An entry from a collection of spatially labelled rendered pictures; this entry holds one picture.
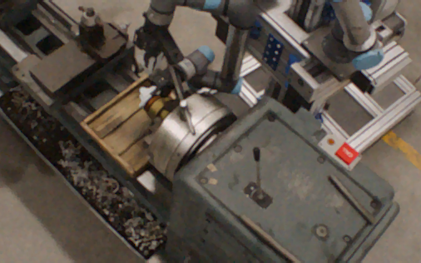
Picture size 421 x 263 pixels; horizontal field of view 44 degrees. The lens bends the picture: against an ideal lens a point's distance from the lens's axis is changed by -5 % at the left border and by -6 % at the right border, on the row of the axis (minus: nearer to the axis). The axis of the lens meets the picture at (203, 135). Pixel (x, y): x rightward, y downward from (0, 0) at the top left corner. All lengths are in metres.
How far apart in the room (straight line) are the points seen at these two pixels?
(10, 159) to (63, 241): 0.59
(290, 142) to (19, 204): 1.73
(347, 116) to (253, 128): 1.53
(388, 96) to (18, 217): 2.25
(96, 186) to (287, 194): 0.97
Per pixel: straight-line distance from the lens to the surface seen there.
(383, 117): 3.26
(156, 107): 1.89
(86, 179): 2.37
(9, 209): 3.01
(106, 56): 2.16
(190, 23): 3.69
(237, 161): 1.64
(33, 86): 2.22
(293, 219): 1.59
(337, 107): 3.20
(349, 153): 1.74
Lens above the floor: 2.67
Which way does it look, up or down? 58 degrees down
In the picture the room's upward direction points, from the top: 10 degrees clockwise
